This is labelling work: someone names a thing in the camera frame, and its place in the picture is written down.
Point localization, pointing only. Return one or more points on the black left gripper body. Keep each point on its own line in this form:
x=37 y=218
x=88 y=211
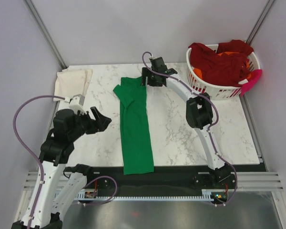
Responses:
x=84 y=124

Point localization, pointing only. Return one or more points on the aluminium corner post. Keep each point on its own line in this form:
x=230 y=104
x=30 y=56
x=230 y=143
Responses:
x=260 y=21
x=43 y=29

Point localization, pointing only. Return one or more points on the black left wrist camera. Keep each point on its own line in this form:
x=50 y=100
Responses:
x=76 y=103

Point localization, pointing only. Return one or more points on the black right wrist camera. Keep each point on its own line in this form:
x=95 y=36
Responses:
x=158 y=65

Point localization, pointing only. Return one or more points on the pink t shirt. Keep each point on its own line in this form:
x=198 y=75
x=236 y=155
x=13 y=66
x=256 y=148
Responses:
x=251 y=82

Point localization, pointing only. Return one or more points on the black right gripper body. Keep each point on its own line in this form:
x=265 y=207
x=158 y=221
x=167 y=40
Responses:
x=151 y=80

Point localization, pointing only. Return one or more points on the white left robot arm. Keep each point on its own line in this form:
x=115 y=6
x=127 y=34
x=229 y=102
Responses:
x=47 y=210

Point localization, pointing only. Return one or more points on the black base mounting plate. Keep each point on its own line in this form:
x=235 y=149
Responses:
x=164 y=179

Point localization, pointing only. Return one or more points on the cream folded t shirt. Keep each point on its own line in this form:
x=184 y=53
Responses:
x=72 y=82

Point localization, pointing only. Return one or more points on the green t shirt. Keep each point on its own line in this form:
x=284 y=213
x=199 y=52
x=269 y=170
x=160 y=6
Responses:
x=134 y=127

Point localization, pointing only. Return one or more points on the left aluminium corner post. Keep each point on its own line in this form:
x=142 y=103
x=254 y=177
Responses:
x=43 y=29

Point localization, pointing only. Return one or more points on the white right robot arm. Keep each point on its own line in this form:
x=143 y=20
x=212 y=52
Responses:
x=201 y=114

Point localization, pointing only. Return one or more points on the right aluminium corner post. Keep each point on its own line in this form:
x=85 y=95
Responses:
x=260 y=21

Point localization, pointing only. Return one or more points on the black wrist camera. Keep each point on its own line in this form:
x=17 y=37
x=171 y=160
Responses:
x=158 y=65
x=76 y=103

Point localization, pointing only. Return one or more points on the white slotted cable duct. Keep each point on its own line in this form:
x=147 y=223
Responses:
x=203 y=195

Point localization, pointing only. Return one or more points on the aluminium frame rail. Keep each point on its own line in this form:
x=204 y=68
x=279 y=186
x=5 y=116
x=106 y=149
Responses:
x=250 y=181

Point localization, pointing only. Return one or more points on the dark red t shirt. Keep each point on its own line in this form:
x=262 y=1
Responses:
x=199 y=49

